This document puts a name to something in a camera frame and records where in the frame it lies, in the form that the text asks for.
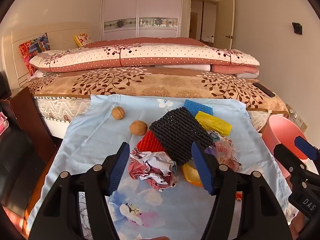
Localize colourful patterned pillow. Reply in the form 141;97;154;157
19;33;52;77

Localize cream bed headboard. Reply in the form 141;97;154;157
11;21;92;85

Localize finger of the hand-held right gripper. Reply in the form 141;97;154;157
294;136;320;161
274;144;309;180

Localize white folded sheet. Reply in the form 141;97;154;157
155;64;212;72

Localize person's right hand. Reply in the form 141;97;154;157
291;215;310;240

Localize small walnut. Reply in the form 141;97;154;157
112;106;125;120

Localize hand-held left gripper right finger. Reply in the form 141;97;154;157
191;141;293;240

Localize large pale orange peel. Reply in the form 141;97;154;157
181;164;203;187

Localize yellow plastic bag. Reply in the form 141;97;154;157
195;111;232;136

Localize pink folded blanket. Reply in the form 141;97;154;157
211;64;259;75

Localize black foam net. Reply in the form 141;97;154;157
149;107;213;167

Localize large walnut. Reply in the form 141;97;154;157
129;120;148;136

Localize crumpled printed paper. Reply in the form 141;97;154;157
129;147;179;192

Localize yellow floral pillow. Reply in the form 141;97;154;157
73;33;92;47

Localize blue foam net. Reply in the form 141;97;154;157
184;99;215;117

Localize pink bag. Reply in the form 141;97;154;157
0;111;9;135

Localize brown leaf-pattern blanket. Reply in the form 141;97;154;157
26;67;289;114

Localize crumpled clear plastic wrapper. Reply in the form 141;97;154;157
205;130;243;172

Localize white sliding-door wardrobe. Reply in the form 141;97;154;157
100;0;185;40

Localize dark brown wooden cabinet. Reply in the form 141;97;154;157
0;86;57;163

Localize polka-dot tree-print quilt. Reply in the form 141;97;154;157
29;37;260;73

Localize light blue floral cloth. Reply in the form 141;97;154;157
26;94;298;240

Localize pink plastic bin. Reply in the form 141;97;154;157
261;114;310;170

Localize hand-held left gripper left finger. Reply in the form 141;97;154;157
29;142;130;240

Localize black smartphone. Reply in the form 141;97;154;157
252;82;276;98

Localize cream door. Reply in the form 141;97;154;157
217;0;236;50

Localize red foam net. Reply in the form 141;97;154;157
136;130;167;153

